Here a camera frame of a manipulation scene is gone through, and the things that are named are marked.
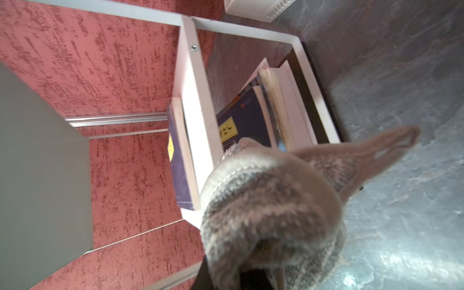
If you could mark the white three-tier bookshelf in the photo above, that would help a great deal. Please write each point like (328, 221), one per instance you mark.
(191, 82)

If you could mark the grey striped fluffy cloth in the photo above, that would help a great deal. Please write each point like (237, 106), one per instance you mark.
(283, 211)

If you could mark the left aluminium corner post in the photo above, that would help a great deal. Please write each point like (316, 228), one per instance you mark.
(109, 120)

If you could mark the white perforated magazine file holder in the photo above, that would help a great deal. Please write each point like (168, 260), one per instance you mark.
(259, 10)

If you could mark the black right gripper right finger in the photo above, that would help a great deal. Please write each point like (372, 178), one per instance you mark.
(255, 279)

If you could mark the navy blue book middle shelf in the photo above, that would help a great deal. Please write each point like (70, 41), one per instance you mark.
(180, 157)

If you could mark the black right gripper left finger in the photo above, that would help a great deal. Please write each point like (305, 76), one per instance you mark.
(203, 280)

